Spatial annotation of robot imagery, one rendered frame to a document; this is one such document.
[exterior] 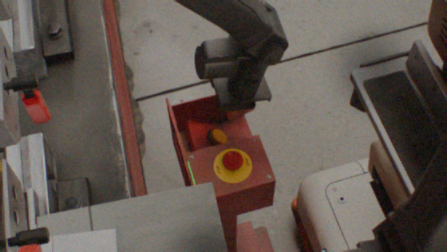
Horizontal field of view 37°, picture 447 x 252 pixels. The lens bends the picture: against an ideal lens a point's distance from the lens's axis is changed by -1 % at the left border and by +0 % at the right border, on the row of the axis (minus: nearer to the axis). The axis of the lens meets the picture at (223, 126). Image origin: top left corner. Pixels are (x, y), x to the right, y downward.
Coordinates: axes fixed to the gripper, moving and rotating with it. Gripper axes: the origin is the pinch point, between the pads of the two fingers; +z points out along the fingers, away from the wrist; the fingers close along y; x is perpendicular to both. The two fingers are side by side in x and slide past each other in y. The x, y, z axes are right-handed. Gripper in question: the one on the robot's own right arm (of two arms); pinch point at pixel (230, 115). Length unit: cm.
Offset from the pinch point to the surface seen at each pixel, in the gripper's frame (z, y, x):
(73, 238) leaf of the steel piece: -11.5, 35.0, 24.5
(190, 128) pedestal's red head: 7.0, 6.2, -2.4
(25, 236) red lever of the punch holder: -37, 43, 34
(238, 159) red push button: -0.2, 1.7, 10.0
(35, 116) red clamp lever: -29, 39, 14
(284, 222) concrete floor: 73, -37, -5
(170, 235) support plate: -14.6, 21.9, 28.2
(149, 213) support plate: -14.1, 23.9, 23.9
